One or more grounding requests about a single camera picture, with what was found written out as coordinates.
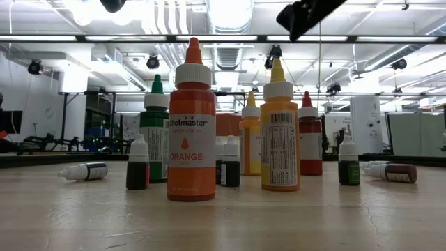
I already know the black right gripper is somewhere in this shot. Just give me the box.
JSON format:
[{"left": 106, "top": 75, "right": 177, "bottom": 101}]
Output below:
[{"left": 277, "top": 0, "right": 348, "bottom": 42}]

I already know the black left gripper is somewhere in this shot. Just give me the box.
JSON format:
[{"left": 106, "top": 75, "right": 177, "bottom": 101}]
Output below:
[{"left": 99, "top": 0, "right": 127, "bottom": 14}]

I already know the large yellow food coloring bottle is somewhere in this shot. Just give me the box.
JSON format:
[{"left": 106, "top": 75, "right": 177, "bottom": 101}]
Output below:
[
  {"left": 260, "top": 58, "right": 301, "bottom": 192},
  {"left": 238, "top": 91, "right": 262, "bottom": 176}
]

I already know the small white-capped dropper bottle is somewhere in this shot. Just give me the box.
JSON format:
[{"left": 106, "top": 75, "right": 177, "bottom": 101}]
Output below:
[{"left": 360, "top": 160, "right": 393, "bottom": 171}]

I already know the small white black-label dropper bottle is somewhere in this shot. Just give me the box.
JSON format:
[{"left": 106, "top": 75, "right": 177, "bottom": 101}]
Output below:
[{"left": 58, "top": 162, "right": 109, "bottom": 181}]

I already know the large green food coloring bottle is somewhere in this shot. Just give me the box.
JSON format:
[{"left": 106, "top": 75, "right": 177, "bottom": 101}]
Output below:
[{"left": 139, "top": 74, "right": 171, "bottom": 184}]

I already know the large orange food coloring bottle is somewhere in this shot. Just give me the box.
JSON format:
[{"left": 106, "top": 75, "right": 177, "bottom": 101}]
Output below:
[{"left": 167, "top": 37, "right": 217, "bottom": 202}]

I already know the white cylindrical column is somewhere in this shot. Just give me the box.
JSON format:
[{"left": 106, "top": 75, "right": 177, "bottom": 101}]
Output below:
[{"left": 350, "top": 96, "right": 383, "bottom": 155}]

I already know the pale green partition screen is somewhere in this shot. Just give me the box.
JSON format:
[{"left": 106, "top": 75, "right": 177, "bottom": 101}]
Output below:
[{"left": 387, "top": 112, "right": 446, "bottom": 158}]

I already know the small green dropper bottle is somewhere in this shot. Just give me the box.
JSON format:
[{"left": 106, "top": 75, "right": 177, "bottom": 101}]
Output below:
[{"left": 338, "top": 135, "right": 361, "bottom": 186}]

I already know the small dark red dropper bottle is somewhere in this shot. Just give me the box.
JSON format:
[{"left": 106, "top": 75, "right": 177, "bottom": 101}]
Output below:
[{"left": 125, "top": 133, "right": 151, "bottom": 191}]

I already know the small black dropper bottle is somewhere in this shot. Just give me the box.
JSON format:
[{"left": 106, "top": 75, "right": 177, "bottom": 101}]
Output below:
[{"left": 220, "top": 135, "right": 241, "bottom": 188}]

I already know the small blue dropper bottle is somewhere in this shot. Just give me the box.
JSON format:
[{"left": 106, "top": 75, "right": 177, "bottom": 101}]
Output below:
[{"left": 215, "top": 136, "right": 224, "bottom": 185}]

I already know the small brown dropper bottle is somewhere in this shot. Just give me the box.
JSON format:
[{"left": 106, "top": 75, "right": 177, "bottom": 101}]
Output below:
[{"left": 364, "top": 163, "right": 418, "bottom": 184}]

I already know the black overhead frame beam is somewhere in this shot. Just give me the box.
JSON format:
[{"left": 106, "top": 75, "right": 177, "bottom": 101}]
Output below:
[{"left": 0, "top": 33, "right": 446, "bottom": 44}]

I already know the silver ceiling ventilation duct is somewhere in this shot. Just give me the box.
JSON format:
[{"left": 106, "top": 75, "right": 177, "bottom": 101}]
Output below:
[{"left": 205, "top": 0, "right": 255, "bottom": 70}]

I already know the black metal gantry frame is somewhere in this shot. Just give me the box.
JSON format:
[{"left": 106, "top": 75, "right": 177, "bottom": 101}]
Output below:
[{"left": 57, "top": 90, "right": 118, "bottom": 154}]

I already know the orange wall panel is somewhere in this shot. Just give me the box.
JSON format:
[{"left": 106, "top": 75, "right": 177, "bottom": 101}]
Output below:
[{"left": 215, "top": 113, "right": 243, "bottom": 137}]

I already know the black wall monitor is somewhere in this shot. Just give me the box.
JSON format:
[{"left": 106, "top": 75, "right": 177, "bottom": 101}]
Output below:
[{"left": 0, "top": 110, "right": 24, "bottom": 135}]

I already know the black aluminium table frame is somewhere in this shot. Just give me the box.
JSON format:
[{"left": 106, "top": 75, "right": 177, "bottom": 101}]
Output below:
[{"left": 0, "top": 153, "right": 446, "bottom": 169}]

